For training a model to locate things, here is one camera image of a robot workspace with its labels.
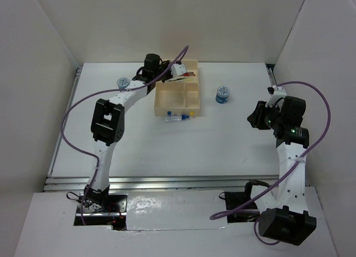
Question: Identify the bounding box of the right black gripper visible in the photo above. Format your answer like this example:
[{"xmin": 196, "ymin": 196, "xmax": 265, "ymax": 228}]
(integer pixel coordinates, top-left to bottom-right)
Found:
[{"xmin": 246, "ymin": 100, "xmax": 284, "ymax": 130}]

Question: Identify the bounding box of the green gel pen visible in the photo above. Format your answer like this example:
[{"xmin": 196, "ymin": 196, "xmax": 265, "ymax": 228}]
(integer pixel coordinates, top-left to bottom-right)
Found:
[{"xmin": 165, "ymin": 77, "xmax": 187, "ymax": 82}]

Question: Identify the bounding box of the yellow gel pen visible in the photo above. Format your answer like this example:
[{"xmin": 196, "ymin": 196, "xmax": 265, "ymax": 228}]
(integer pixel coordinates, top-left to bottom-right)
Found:
[{"xmin": 176, "ymin": 77, "xmax": 195, "ymax": 82}]

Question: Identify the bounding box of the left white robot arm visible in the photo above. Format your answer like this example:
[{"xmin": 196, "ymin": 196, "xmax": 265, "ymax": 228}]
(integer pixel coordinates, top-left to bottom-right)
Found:
[{"xmin": 84, "ymin": 53, "xmax": 173, "ymax": 212}]

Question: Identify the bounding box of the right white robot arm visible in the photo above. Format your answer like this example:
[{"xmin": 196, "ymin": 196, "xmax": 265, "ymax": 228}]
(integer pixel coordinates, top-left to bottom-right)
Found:
[{"xmin": 243, "ymin": 96, "xmax": 317, "ymax": 246}]

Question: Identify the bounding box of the cream wooden organizer box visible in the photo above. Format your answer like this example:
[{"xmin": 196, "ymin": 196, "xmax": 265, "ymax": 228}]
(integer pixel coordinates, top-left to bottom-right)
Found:
[{"xmin": 154, "ymin": 60, "xmax": 200, "ymax": 117}]

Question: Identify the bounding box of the clear pushpin case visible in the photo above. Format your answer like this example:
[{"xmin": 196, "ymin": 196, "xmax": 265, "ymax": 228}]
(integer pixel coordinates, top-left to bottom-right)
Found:
[{"xmin": 164, "ymin": 111, "xmax": 195, "ymax": 122}]

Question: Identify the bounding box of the white foil front panel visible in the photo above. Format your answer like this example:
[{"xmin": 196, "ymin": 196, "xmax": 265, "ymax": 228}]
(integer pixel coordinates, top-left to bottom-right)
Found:
[{"xmin": 126, "ymin": 190, "xmax": 229, "ymax": 231}]

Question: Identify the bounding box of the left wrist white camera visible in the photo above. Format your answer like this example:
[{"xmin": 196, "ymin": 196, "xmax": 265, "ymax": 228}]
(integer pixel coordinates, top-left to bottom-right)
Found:
[{"xmin": 170, "ymin": 63, "xmax": 187, "ymax": 77}]

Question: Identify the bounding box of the wrist white camera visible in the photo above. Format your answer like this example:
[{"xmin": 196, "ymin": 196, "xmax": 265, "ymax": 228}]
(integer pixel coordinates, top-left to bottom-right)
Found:
[
  {"xmin": 170, "ymin": 63, "xmax": 187, "ymax": 77},
  {"xmin": 265, "ymin": 85, "xmax": 287, "ymax": 107}
]

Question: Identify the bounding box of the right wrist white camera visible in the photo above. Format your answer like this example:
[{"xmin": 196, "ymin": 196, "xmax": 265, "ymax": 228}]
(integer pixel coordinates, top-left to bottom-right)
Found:
[{"xmin": 265, "ymin": 85, "xmax": 287, "ymax": 107}]

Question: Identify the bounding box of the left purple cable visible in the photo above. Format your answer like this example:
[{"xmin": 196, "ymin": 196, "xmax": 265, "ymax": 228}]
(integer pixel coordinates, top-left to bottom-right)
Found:
[{"xmin": 60, "ymin": 45, "xmax": 190, "ymax": 227}]

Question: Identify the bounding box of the aluminium front rail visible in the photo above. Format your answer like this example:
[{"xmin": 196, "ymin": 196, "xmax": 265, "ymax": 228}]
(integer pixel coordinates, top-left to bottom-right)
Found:
[{"xmin": 41, "ymin": 175, "xmax": 304, "ymax": 191}]

